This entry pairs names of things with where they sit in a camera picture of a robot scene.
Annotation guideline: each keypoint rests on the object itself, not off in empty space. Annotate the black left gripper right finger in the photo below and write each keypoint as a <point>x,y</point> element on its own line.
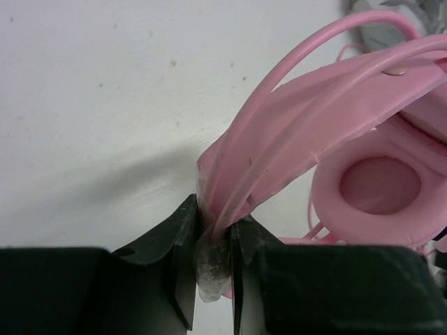
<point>312,289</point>

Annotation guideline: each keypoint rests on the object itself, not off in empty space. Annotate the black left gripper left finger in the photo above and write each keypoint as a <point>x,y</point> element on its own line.
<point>145,287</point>

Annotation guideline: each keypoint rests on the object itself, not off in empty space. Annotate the pink headphones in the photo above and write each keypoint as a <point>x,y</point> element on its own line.
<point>371,127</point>

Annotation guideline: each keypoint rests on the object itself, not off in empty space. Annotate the white grey headphones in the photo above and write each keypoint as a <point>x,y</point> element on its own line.
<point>429,17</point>

